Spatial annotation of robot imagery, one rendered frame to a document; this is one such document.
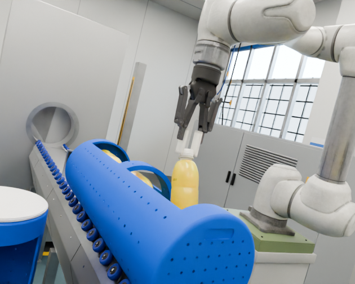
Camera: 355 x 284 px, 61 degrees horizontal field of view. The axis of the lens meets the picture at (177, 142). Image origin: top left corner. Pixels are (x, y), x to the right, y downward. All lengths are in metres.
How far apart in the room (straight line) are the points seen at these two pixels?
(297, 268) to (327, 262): 1.17
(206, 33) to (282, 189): 0.74
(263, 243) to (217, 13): 0.83
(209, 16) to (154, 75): 5.33
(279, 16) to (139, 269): 0.60
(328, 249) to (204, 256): 1.89
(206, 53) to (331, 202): 0.71
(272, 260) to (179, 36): 5.49
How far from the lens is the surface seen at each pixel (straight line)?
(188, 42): 6.44
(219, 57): 0.79
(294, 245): 1.35
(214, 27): 0.79
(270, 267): 1.32
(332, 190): 1.21
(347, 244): 2.68
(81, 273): 1.08
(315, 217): 1.24
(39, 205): 1.07
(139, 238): 0.71
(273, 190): 1.31
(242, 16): 0.74
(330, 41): 1.23
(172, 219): 0.67
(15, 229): 0.97
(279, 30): 0.70
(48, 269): 1.73
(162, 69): 6.16
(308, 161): 2.46
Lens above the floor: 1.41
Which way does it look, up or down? 5 degrees down
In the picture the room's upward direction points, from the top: 14 degrees clockwise
